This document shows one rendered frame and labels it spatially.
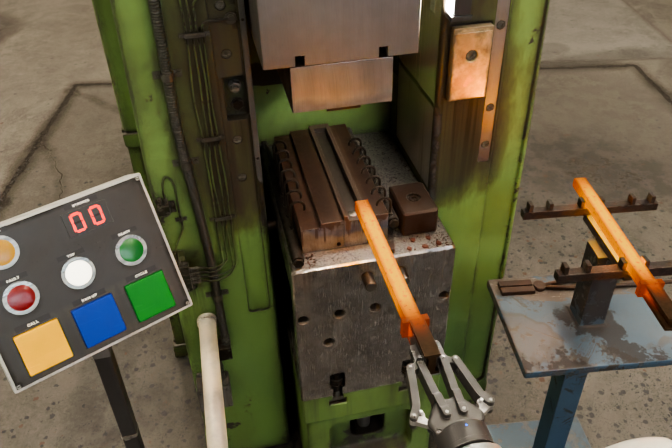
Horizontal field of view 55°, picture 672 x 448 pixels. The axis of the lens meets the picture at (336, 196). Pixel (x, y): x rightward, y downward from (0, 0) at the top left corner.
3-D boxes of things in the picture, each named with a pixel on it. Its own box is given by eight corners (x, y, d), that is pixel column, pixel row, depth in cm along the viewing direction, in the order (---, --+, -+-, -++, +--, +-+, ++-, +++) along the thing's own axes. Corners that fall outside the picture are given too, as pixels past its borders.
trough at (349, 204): (367, 218, 144) (367, 213, 143) (344, 222, 143) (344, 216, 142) (327, 127, 177) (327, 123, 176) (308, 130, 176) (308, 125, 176)
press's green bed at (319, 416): (429, 472, 200) (440, 373, 173) (311, 499, 194) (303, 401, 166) (380, 339, 244) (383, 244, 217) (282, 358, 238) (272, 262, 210)
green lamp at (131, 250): (146, 262, 121) (141, 244, 118) (120, 266, 120) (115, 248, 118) (146, 251, 124) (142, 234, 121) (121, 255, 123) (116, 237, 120)
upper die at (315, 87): (392, 101, 128) (393, 56, 123) (292, 113, 125) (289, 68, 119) (343, 26, 162) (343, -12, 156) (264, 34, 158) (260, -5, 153)
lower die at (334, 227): (387, 239, 149) (388, 210, 144) (302, 253, 145) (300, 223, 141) (345, 147, 182) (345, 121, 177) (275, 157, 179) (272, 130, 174)
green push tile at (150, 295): (176, 305, 124) (162, 269, 123) (140, 323, 121) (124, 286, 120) (174, 303, 125) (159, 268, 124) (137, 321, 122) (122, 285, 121)
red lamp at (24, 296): (37, 310, 111) (30, 292, 109) (9, 315, 111) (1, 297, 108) (40, 298, 114) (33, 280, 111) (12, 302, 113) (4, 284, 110)
